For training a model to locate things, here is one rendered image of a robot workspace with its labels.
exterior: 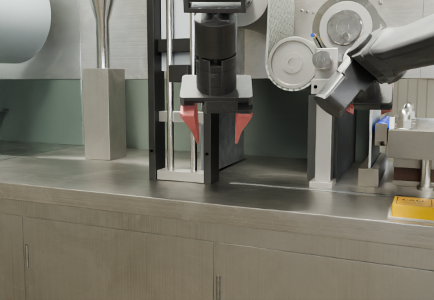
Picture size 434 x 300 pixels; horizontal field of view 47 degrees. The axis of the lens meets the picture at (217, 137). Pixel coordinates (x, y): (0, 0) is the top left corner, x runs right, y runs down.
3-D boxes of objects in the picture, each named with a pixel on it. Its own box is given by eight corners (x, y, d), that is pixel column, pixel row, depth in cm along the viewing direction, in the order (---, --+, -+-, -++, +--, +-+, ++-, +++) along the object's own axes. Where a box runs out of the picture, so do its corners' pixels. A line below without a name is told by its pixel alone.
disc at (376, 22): (311, 62, 114) (312, -5, 113) (311, 62, 115) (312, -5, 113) (378, 61, 109) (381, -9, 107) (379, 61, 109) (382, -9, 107)
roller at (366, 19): (318, 54, 113) (319, 2, 112) (336, 59, 137) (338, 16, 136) (371, 53, 109) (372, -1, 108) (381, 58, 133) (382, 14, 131)
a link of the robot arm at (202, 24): (192, 18, 63) (237, 18, 63) (195, -2, 69) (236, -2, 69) (194, 67, 67) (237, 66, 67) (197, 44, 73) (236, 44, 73)
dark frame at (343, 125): (306, 180, 118) (308, 95, 116) (330, 160, 148) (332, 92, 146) (338, 183, 115) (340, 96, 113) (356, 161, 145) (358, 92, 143)
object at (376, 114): (369, 132, 111) (372, 48, 109) (378, 123, 133) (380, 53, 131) (371, 132, 111) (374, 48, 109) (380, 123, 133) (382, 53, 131)
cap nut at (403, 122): (394, 129, 107) (394, 108, 106) (394, 128, 110) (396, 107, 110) (412, 130, 106) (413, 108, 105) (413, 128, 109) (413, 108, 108)
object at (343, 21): (355, 4, 107) (366, 37, 107) (356, 5, 109) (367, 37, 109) (321, 17, 110) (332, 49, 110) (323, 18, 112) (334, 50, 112)
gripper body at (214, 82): (183, 85, 76) (180, 40, 71) (250, 85, 76) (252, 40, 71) (179, 108, 71) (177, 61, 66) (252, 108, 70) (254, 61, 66)
